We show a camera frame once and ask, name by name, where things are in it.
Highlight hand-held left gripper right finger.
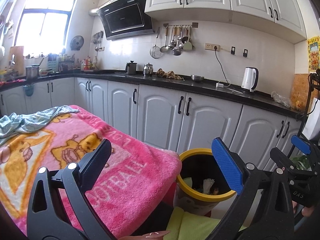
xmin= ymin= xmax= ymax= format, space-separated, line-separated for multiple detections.
xmin=205 ymin=137 xmax=297 ymax=240

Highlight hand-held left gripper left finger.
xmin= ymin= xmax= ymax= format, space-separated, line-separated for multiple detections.
xmin=26 ymin=139 xmax=113 ymax=240

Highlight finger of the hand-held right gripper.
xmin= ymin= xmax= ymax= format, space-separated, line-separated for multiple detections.
xmin=291 ymin=135 xmax=313 ymax=155
xmin=269 ymin=147 xmax=294 ymax=173

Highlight white foam net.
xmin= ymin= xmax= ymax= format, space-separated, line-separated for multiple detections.
xmin=202 ymin=178 xmax=216 ymax=194

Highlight yellow-rimmed trash bin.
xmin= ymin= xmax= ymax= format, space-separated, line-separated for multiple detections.
xmin=175 ymin=148 xmax=237 ymax=214

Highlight person's right hand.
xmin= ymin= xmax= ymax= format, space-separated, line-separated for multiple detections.
xmin=291 ymin=200 xmax=315 ymax=217

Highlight person's left hand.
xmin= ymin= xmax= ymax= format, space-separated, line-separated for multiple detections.
xmin=120 ymin=231 xmax=170 ymax=240

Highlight green leafy vegetables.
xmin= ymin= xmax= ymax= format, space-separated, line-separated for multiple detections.
xmin=290 ymin=155 xmax=313 ymax=172

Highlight white paper sheet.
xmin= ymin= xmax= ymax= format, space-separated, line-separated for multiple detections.
xmin=301 ymin=97 xmax=320 ymax=140

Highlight pink printed blanket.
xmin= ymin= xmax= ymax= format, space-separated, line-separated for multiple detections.
xmin=0 ymin=104 xmax=182 ymax=238

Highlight clear plastic bag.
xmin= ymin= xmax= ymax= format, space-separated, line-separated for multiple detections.
xmin=271 ymin=91 xmax=292 ymax=107

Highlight orange speckled panel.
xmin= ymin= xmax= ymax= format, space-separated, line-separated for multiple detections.
xmin=290 ymin=74 xmax=310 ymax=109

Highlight black metal stand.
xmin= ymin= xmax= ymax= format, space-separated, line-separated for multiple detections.
xmin=290 ymin=67 xmax=320 ymax=160

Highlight yellow-green garment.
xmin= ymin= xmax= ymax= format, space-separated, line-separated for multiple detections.
xmin=164 ymin=206 xmax=248 ymax=240

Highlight light blue cloth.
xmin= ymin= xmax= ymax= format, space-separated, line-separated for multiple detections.
xmin=0 ymin=106 xmax=80 ymax=138

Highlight white lower kitchen cabinets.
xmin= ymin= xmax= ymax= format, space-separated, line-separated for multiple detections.
xmin=0 ymin=76 xmax=310 ymax=173

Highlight white electric kettle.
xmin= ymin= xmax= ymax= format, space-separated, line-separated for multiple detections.
xmin=241 ymin=67 xmax=259 ymax=93

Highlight cluster of condiment bottles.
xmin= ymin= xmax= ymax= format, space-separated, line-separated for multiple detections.
xmin=80 ymin=56 xmax=99 ymax=71

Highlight teal plastic hanging holder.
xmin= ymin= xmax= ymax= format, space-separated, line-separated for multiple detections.
xmin=22 ymin=84 xmax=35 ymax=97

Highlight dark spice rack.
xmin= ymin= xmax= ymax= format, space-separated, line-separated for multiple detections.
xmin=59 ymin=54 xmax=75 ymax=72

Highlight brown rag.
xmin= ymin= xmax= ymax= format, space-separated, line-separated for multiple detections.
xmin=156 ymin=68 xmax=184 ymax=81

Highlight steel cooking pot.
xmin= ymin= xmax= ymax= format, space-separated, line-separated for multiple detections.
xmin=26 ymin=65 xmax=40 ymax=79

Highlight dark hanging cooking tools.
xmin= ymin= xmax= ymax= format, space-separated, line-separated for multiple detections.
xmin=92 ymin=31 xmax=104 ymax=52

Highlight row of hanging kitchen utensils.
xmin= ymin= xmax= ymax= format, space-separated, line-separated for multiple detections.
xmin=160 ymin=26 xmax=194 ymax=57

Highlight wooden cutting board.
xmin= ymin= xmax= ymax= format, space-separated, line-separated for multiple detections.
xmin=9 ymin=46 xmax=25 ymax=74

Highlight black range hood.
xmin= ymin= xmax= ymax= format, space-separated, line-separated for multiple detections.
xmin=88 ymin=0 xmax=155 ymax=41

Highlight kitchen window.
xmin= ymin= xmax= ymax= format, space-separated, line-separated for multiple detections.
xmin=14 ymin=0 xmax=82 ymax=57

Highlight white charger cable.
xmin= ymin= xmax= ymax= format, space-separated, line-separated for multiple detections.
xmin=217 ymin=79 xmax=243 ymax=95

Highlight yellow wall poster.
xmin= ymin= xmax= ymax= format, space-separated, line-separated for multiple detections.
xmin=307 ymin=36 xmax=320 ymax=72

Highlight black power cable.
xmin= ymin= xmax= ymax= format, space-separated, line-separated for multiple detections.
xmin=215 ymin=50 xmax=231 ymax=84

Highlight round wall fan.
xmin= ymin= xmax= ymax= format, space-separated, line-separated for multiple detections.
xmin=70 ymin=35 xmax=84 ymax=50

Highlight wire strainer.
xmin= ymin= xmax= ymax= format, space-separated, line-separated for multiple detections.
xmin=149 ymin=27 xmax=161 ymax=59

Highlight metal utensil rail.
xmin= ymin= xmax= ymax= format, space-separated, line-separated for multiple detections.
xmin=163 ymin=22 xmax=199 ymax=29

